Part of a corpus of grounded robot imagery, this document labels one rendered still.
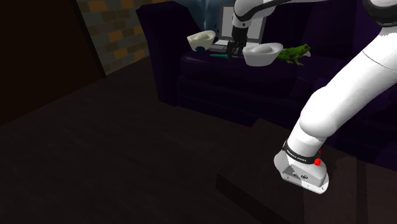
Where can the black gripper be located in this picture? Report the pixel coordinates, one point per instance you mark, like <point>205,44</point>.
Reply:
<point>239,33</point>

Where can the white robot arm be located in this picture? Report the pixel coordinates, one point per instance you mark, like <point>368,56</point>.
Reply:
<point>341,96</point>

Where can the green pen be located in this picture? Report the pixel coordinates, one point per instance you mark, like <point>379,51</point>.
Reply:
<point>218,56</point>

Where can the large white bowl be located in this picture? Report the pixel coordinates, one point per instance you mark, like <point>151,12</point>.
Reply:
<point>260,55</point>

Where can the grey open laptop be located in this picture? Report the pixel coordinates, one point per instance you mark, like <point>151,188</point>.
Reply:
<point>256,29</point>

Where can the dark purple sofa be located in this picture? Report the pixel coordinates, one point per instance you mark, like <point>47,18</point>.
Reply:
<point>235,80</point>

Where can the small white bowl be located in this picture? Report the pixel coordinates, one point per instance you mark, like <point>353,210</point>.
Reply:
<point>201,39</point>

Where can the green frog figure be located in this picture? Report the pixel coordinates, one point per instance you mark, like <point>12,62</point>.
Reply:
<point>294,53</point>

